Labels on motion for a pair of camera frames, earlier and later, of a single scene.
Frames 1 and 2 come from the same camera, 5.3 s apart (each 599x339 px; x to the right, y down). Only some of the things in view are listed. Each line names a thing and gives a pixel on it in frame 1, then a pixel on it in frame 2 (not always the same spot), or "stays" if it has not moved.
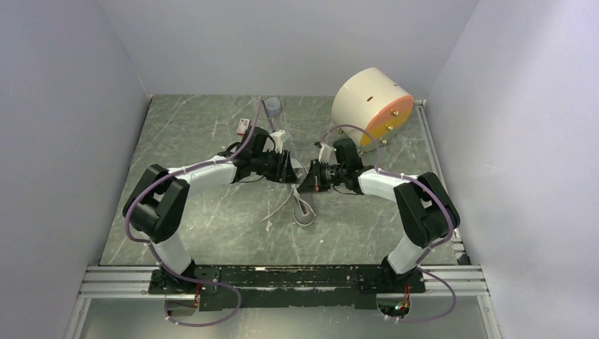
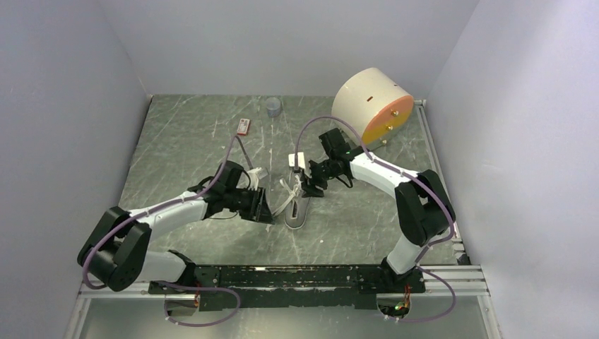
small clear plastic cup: x=273 y=106 stays
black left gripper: x=284 y=171 to x=258 y=209
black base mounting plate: x=287 y=287 stays
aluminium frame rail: x=462 y=281 stays
